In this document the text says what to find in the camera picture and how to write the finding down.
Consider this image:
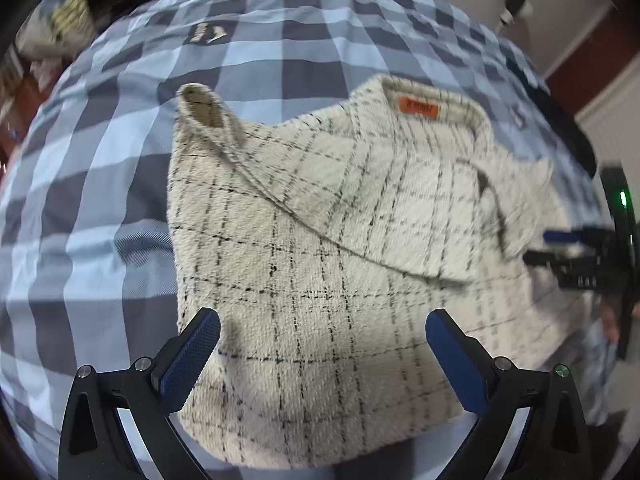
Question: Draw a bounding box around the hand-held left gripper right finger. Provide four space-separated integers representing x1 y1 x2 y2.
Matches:
425 308 597 480

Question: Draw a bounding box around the pile of crumpled clothes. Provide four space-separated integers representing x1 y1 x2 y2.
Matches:
10 0 131 91

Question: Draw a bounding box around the white security camera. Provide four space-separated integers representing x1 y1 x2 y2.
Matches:
497 0 535 31

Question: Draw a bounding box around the blue checked bed sheet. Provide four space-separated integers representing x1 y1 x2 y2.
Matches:
0 0 613 480

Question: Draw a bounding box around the person's right hand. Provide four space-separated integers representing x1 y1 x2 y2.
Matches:
599 296 622 343

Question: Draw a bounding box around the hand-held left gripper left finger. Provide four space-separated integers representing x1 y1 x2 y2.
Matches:
59 307 222 480

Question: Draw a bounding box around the cream checked fleece jacket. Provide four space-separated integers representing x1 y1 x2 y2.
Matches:
167 74 608 467

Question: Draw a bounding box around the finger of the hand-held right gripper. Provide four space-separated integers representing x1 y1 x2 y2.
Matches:
544 229 582 246
523 250 567 270

